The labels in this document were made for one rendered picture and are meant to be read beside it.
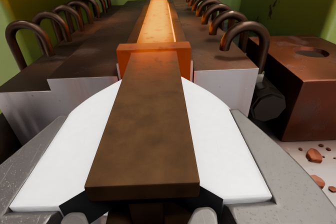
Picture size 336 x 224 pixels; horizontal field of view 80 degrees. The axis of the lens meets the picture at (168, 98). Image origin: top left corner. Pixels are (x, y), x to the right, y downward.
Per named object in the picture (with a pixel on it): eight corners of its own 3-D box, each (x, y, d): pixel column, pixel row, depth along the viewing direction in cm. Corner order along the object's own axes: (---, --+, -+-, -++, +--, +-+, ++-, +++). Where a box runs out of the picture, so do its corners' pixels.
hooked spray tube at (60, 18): (82, 83, 26) (61, 11, 21) (50, 85, 26) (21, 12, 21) (85, 80, 27) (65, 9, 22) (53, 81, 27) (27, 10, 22)
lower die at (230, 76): (241, 144, 19) (262, 57, 14) (25, 153, 19) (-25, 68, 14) (189, 29, 54) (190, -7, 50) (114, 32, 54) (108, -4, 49)
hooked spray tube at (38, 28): (69, 103, 22) (39, 20, 18) (31, 104, 22) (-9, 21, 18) (72, 98, 23) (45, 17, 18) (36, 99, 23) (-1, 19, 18)
